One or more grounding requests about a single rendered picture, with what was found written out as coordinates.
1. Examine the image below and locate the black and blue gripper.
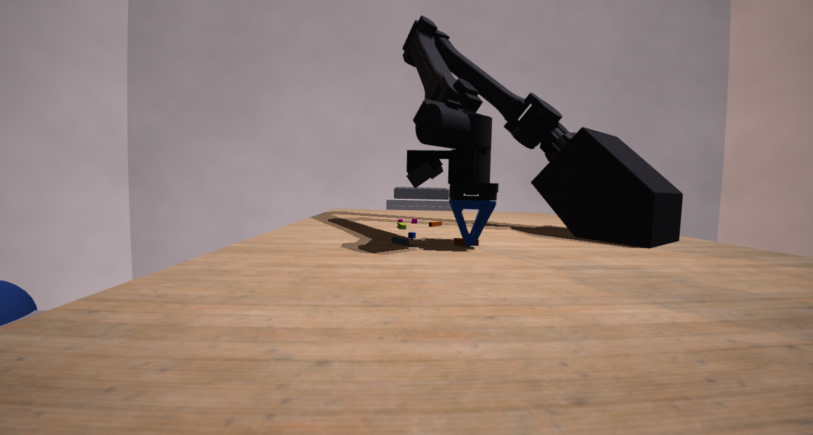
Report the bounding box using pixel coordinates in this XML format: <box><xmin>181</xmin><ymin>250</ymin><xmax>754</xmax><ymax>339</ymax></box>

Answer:
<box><xmin>449</xmin><ymin>148</ymin><xmax>499</xmax><ymax>246</ymax></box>

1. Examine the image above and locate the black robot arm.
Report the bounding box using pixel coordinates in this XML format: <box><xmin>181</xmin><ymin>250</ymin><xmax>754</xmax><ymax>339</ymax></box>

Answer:
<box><xmin>403</xmin><ymin>15</ymin><xmax>576</xmax><ymax>188</ymax></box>

